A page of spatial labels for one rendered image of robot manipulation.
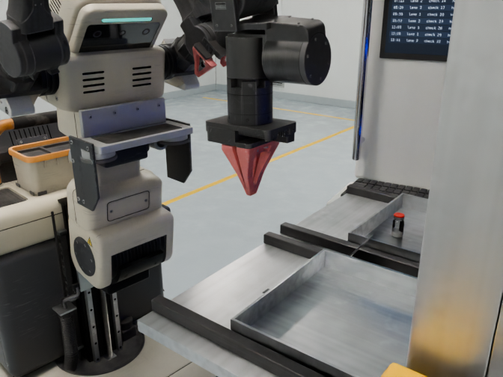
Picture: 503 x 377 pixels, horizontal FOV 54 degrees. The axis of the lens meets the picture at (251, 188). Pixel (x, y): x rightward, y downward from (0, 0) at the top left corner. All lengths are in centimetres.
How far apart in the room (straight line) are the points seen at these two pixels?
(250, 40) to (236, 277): 42
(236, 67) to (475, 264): 35
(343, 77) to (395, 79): 528
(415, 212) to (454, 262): 74
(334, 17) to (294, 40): 622
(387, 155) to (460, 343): 112
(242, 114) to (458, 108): 30
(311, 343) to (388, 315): 14
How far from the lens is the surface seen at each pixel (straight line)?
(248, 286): 84
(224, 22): 59
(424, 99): 148
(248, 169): 63
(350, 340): 73
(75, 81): 114
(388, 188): 146
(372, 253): 92
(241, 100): 61
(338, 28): 675
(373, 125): 152
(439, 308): 45
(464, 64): 39
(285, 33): 57
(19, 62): 97
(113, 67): 118
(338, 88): 681
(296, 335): 73
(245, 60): 60
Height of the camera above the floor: 132
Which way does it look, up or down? 21 degrees down
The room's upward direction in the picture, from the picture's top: straight up
